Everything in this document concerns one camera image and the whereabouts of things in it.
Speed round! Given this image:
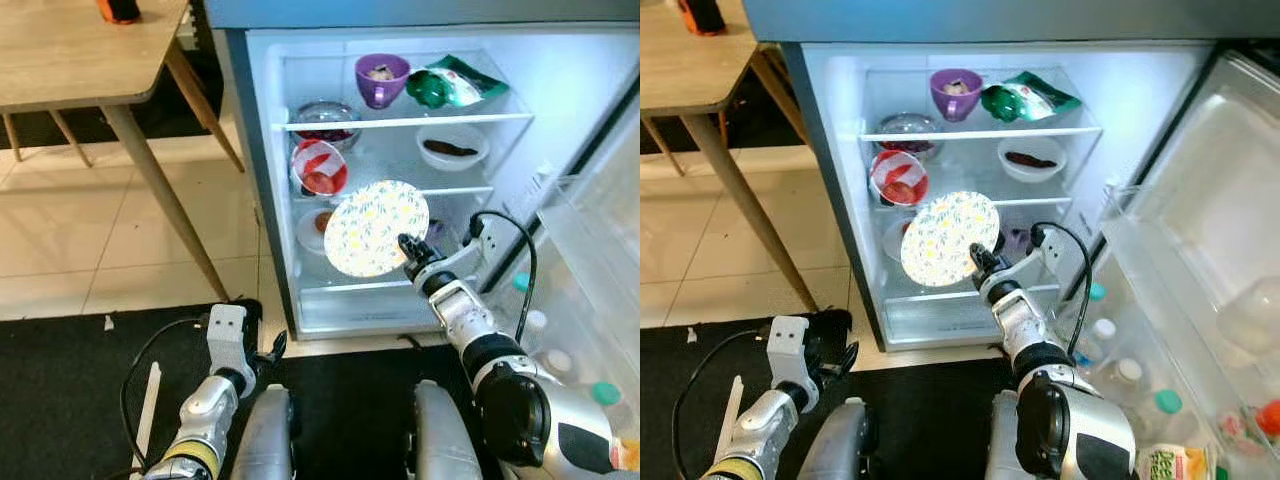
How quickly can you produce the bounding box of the glass fridge shelf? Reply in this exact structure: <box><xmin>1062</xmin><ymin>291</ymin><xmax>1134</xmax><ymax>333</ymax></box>
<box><xmin>870</xmin><ymin>195</ymin><xmax>1073</xmax><ymax>211</ymax></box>
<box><xmin>283</xmin><ymin>112</ymin><xmax>534</xmax><ymax>131</ymax></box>
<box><xmin>295</xmin><ymin>185</ymin><xmax>496</xmax><ymax>201</ymax></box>
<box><xmin>860</xmin><ymin>125</ymin><xmax>1103</xmax><ymax>141</ymax></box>

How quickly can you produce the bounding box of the silver robot left leg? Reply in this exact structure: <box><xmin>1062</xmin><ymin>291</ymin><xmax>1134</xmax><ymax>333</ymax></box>
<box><xmin>797</xmin><ymin>398</ymin><xmax>881</xmax><ymax>480</ymax></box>
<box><xmin>232</xmin><ymin>385</ymin><xmax>298</xmax><ymax>480</ymax></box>

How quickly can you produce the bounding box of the white fridge door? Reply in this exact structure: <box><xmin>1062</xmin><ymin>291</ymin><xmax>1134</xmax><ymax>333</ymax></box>
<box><xmin>1062</xmin><ymin>45</ymin><xmax>1280</xmax><ymax>480</ymax></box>
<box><xmin>515</xmin><ymin>80</ymin><xmax>641</xmax><ymax>480</ymax></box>

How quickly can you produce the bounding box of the white tape strip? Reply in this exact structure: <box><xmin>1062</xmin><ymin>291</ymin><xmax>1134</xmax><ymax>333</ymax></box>
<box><xmin>135</xmin><ymin>362</ymin><xmax>163</xmax><ymax>471</ymax></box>
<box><xmin>715</xmin><ymin>375</ymin><xmax>746</xmax><ymax>466</ymax></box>

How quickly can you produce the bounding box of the floral patterned plate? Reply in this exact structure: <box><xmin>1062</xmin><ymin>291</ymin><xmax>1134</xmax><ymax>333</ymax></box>
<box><xmin>323</xmin><ymin>180</ymin><xmax>432</xmax><ymax>278</ymax></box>
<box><xmin>900</xmin><ymin>190</ymin><xmax>1004</xmax><ymax>288</ymax></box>

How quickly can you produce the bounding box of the grey blue fridge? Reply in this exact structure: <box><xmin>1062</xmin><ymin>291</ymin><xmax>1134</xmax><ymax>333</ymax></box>
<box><xmin>742</xmin><ymin>0</ymin><xmax>1280</xmax><ymax>353</ymax></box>
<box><xmin>205</xmin><ymin>0</ymin><xmax>641</xmax><ymax>341</ymax></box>

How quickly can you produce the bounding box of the white plate with red food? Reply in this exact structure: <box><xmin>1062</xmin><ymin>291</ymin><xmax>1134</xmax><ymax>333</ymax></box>
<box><xmin>297</xmin><ymin>205</ymin><xmax>341</xmax><ymax>256</ymax></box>
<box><xmin>882</xmin><ymin>215</ymin><xmax>916</xmax><ymax>263</ymax></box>

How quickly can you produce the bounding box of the green snack bag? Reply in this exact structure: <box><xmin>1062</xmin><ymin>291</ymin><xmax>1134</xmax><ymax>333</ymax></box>
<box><xmin>980</xmin><ymin>70</ymin><xmax>1083</xmax><ymax>123</ymax></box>
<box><xmin>405</xmin><ymin>55</ymin><xmax>511</xmax><ymax>109</ymax></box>

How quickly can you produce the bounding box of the light wooden table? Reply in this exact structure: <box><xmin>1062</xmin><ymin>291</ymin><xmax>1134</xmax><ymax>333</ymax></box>
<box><xmin>640</xmin><ymin>0</ymin><xmax>821</xmax><ymax>311</ymax></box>
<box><xmin>0</xmin><ymin>0</ymin><xmax>246</xmax><ymax>301</ymax></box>

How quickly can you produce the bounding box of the clear glass bowl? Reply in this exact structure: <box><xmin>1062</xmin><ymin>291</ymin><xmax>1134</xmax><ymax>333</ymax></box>
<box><xmin>872</xmin><ymin>112</ymin><xmax>936</xmax><ymax>156</ymax></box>
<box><xmin>292</xmin><ymin>100</ymin><xmax>361</xmax><ymax>151</ymax></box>

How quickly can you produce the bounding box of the white bowl with brown food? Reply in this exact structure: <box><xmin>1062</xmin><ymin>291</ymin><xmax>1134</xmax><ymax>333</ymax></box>
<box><xmin>415</xmin><ymin>123</ymin><xmax>491</xmax><ymax>173</ymax></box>
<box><xmin>997</xmin><ymin>136</ymin><xmax>1068</xmax><ymax>183</ymax></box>

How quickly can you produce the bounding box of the red white bowl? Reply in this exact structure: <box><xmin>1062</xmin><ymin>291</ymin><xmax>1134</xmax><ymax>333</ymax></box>
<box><xmin>290</xmin><ymin>138</ymin><xmax>349</xmax><ymax>198</ymax></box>
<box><xmin>868</xmin><ymin>150</ymin><xmax>931</xmax><ymax>208</ymax></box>

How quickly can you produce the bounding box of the silver robot right leg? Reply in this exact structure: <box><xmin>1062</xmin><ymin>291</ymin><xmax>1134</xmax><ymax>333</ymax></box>
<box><xmin>410</xmin><ymin>380</ymin><xmax>481</xmax><ymax>480</ymax></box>
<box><xmin>985</xmin><ymin>392</ymin><xmax>1033</xmax><ymax>480</ymax></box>

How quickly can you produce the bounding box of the silver robot leg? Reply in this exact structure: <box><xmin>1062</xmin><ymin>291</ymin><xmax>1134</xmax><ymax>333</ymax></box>
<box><xmin>232</xmin><ymin>385</ymin><xmax>298</xmax><ymax>480</ymax></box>
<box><xmin>410</xmin><ymin>380</ymin><xmax>481</xmax><ymax>480</ymax></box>
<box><xmin>985</xmin><ymin>392</ymin><xmax>1033</xmax><ymax>480</ymax></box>
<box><xmin>797</xmin><ymin>398</ymin><xmax>881</xmax><ymax>480</ymax></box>

